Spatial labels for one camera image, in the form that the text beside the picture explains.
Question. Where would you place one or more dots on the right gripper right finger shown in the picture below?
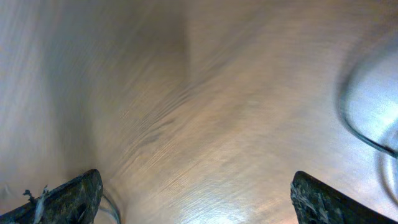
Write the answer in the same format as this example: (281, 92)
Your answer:
(317, 203)

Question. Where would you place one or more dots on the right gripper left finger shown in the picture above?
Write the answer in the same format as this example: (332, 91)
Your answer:
(75, 202)

